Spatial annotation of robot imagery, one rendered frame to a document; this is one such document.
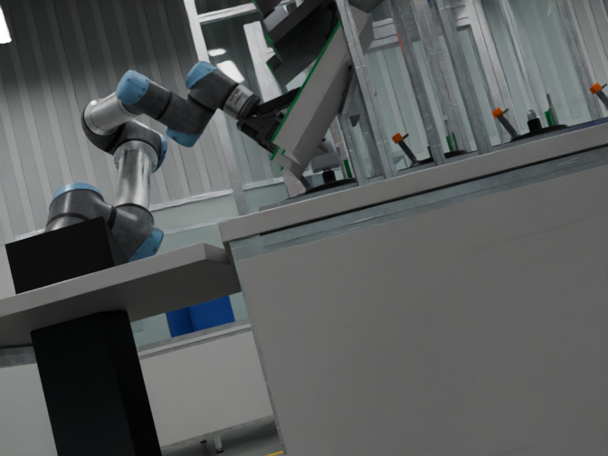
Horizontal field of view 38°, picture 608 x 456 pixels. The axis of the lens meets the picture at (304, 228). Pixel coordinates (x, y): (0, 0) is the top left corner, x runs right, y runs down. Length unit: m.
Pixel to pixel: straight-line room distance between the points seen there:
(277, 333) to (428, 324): 0.21
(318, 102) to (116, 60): 9.09
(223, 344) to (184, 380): 0.41
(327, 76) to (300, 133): 0.11
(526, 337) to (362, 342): 0.23
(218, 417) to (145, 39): 5.26
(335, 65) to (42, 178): 8.78
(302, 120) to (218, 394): 5.49
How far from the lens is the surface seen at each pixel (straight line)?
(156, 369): 6.91
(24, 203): 10.20
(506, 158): 1.31
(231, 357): 6.96
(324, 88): 1.56
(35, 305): 1.48
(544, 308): 1.30
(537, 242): 1.31
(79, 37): 10.72
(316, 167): 2.01
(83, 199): 2.04
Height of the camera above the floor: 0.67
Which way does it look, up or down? 7 degrees up
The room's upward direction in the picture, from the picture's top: 15 degrees counter-clockwise
